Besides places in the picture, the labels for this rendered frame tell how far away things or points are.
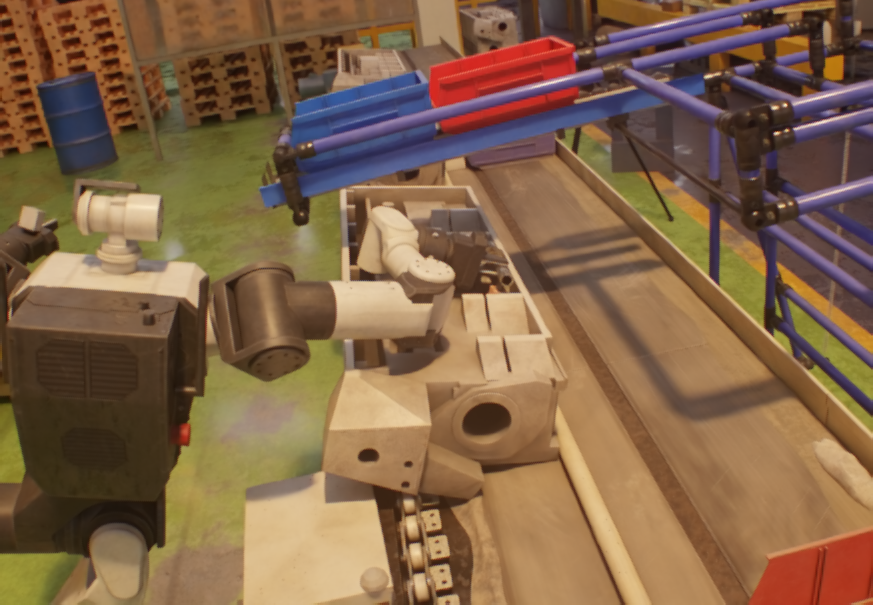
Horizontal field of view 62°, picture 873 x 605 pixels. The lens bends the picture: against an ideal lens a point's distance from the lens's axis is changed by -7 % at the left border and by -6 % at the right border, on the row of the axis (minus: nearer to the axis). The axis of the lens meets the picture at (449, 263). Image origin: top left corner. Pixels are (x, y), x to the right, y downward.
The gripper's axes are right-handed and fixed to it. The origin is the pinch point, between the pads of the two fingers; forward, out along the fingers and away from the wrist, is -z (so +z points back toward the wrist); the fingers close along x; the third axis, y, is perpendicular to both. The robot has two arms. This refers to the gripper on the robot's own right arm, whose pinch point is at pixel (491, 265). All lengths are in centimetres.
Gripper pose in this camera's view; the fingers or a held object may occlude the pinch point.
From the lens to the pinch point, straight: 156.2
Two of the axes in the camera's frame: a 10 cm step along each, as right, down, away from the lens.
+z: -9.5, -2.3, -2.4
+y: 1.4, 3.9, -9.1
